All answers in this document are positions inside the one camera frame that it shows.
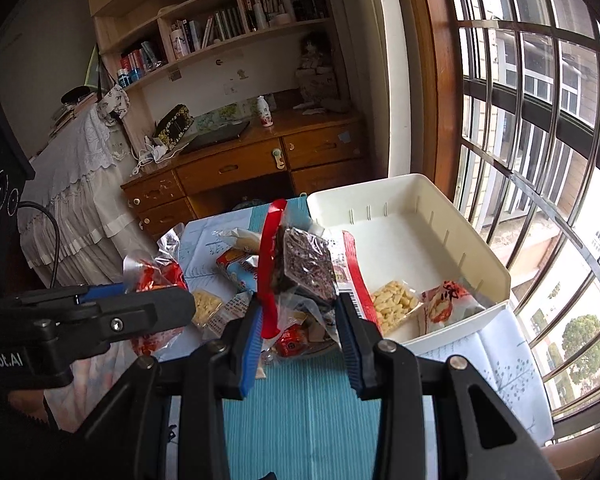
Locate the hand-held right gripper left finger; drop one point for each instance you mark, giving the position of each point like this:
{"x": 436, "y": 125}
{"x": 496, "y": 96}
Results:
{"x": 250, "y": 350}

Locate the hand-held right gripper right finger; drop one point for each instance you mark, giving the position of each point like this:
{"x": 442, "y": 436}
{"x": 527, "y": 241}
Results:
{"x": 350, "y": 350}

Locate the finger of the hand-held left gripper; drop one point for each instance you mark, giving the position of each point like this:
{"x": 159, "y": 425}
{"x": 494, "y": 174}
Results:
{"x": 140, "y": 317}
{"x": 102, "y": 292}

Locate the clear red snack packet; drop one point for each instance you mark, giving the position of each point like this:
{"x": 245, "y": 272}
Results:
{"x": 152, "y": 275}

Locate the blue red biscuit packet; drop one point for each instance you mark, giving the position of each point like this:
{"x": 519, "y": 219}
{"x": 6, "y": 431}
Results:
{"x": 235, "y": 267}

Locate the dark brownie snack packet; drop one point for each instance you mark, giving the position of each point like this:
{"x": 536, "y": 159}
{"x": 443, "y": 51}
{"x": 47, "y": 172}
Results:
{"x": 305, "y": 260}

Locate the white plastic bin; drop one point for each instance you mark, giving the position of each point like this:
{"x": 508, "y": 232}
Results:
{"x": 405, "y": 225}

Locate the small red snack packet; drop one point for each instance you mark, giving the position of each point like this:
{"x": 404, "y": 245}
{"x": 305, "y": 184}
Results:
{"x": 291, "y": 342}

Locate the clear printed snack packet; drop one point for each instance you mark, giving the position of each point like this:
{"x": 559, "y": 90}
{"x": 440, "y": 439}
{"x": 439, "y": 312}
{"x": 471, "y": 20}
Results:
{"x": 232, "y": 310}

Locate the yellow cracker snack packet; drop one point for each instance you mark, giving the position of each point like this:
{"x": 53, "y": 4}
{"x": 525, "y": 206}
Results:
{"x": 205, "y": 305}

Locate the clear peanut snack packet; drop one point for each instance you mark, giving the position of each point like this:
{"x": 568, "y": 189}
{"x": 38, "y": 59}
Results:
{"x": 392, "y": 300}

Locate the pink floral blanket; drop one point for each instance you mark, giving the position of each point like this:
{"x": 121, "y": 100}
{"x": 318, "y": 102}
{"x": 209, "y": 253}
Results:
{"x": 90, "y": 390}

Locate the red white snack packet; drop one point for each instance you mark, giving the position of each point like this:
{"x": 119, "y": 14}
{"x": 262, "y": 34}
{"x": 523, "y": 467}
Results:
{"x": 447, "y": 305}

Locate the cream snack packet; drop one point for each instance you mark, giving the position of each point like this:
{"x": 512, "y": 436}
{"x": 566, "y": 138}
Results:
{"x": 245, "y": 239}

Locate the white lace cover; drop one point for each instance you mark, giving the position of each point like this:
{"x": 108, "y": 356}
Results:
{"x": 75, "y": 170}

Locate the black speaker box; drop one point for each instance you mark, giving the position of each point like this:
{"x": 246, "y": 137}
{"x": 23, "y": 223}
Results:
{"x": 0, "y": 160}

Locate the floral pencil case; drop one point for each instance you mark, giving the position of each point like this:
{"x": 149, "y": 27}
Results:
{"x": 172, "y": 125}

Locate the wooden desk with drawers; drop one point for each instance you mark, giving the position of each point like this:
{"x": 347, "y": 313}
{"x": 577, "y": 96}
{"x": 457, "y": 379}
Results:
{"x": 240, "y": 160}

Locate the floral cloth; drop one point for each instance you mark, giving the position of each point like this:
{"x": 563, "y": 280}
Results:
{"x": 114, "y": 102}

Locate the black laptop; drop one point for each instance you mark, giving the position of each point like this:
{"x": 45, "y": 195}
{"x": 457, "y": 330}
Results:
{"x": 215, "y": 136}

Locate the green drawer lock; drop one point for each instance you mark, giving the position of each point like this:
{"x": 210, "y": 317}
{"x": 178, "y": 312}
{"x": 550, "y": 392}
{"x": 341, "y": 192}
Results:
{"x": 279, "y": 159}

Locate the white bottle with red label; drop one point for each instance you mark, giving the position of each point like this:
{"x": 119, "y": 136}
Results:
{"x": 265, "y": 112}

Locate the dark-haired doll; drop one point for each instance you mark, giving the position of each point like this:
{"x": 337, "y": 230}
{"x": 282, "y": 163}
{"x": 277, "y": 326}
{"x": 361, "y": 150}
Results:
{"x": 315, "y": 75}

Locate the metal window grille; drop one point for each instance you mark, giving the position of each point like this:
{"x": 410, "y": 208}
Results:
{"x": 555, "y": 160}

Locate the row of dark books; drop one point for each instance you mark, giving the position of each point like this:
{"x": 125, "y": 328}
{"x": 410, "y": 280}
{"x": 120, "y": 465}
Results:
{"x": 300, "y": 5}

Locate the wooden window frame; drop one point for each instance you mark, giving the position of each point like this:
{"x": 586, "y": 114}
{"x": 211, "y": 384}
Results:
{"x": 430, "y": 60}

